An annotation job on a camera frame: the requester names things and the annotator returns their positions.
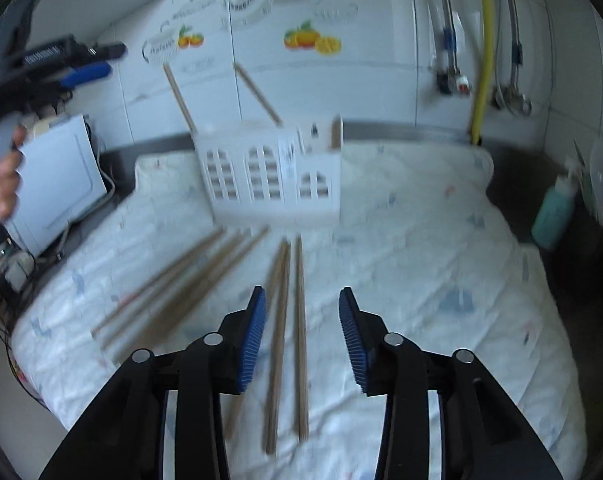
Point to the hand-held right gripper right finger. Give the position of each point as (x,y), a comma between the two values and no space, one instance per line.
(354,345)

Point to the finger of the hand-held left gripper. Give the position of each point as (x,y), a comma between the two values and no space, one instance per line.
(106,51)
(88,74)

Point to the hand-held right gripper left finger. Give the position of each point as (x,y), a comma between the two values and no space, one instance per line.
(254,345)

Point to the brown wooden chopstick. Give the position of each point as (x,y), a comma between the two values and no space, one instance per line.
(234,412)
(276,360)
(179,97)
(176,288)
(301,360)
(156,283)
(196,283)
(216,277)
(256,92)

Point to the white house-shaped utensil holder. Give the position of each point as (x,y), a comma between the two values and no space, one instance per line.
(261,207)

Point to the person's left hand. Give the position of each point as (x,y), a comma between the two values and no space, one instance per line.
(3,187)

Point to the white quilted printed mat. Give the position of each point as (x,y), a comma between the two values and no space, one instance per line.
(431,260)

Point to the white box appliance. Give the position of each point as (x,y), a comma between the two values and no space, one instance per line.
(56,185)

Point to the teal bottle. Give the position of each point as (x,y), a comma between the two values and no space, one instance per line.
(551,215)

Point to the metal valve with red mark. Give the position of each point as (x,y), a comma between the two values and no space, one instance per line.
(451,82)

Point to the yellow pipe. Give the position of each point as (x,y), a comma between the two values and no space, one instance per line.
(484,50)

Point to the white wall shelf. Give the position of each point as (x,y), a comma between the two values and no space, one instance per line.
(96,0)

